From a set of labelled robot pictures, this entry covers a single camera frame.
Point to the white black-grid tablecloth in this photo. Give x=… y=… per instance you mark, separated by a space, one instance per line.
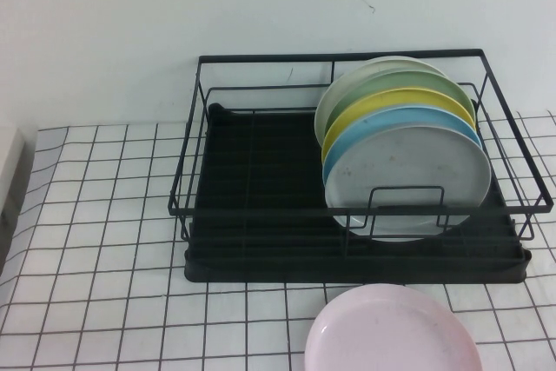
x=130 y=301

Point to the black plastic drip tray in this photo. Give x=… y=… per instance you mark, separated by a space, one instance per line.
x=260 y=162

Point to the pale white-green plate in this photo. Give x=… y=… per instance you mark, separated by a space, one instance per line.
x=347 y=88

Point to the pink plate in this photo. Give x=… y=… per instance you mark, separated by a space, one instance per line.
x=391 y=332

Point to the yellow plate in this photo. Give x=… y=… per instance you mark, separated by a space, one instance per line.
x=391 y=99

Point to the blue plate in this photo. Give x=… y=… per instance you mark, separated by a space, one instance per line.
x=391 y=121

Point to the grey plate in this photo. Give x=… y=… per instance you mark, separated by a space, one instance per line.
x=408 y=162

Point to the green plate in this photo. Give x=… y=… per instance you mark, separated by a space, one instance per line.
x=412 y=80

